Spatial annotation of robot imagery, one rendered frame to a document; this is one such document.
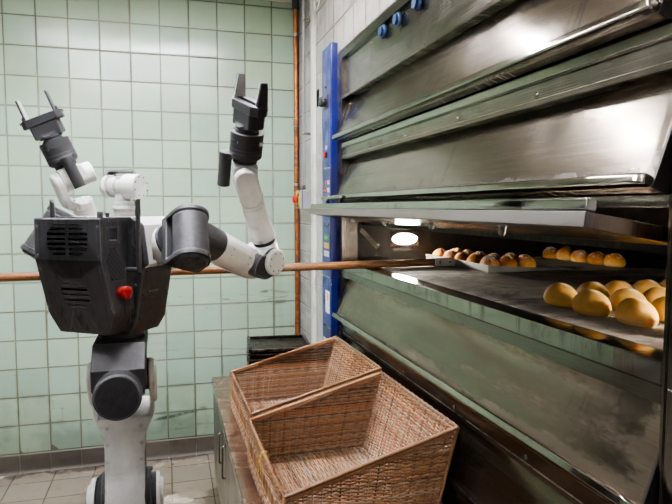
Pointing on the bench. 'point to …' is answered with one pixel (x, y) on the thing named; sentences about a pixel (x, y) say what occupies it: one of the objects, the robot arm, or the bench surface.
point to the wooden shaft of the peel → (281, 271)
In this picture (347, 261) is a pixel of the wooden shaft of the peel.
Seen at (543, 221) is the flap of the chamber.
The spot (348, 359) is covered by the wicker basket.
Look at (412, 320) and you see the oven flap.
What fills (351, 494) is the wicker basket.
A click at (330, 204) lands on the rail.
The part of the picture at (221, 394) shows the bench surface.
